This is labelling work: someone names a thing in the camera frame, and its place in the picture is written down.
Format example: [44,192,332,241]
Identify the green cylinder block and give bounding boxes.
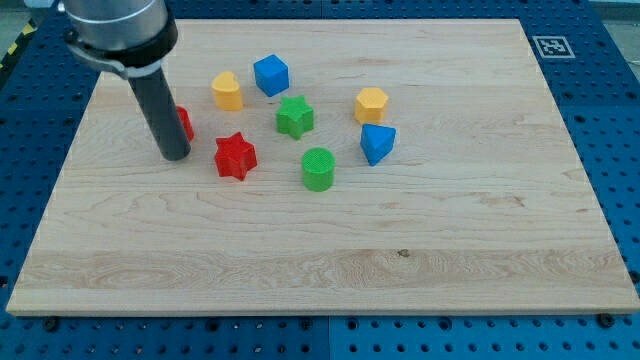
[301,147,335,192]

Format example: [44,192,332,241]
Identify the yellow heart block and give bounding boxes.
[211,71,244,111]

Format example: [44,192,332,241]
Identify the wooden board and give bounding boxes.
[7,19,639,317]

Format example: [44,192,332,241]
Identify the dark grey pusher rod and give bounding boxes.
[128,68,191,161]

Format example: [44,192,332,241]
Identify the red star block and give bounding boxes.
[214,132,258,181]

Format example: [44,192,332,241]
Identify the red circle block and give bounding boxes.
[176,106,195,141]

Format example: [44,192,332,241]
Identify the green star block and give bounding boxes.
[276,95,314,140]

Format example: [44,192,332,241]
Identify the blue cube block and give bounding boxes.
[253,54,290,97]

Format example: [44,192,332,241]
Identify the blue triangle block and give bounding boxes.
[360,123,396,166]

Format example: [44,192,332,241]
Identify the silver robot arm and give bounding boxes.
[57,0,191,161]

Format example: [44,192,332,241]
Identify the white fiducial marker tag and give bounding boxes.
[532,35,575,59]

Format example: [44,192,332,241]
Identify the yellow hexagon block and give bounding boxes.
[354,87,389,124]

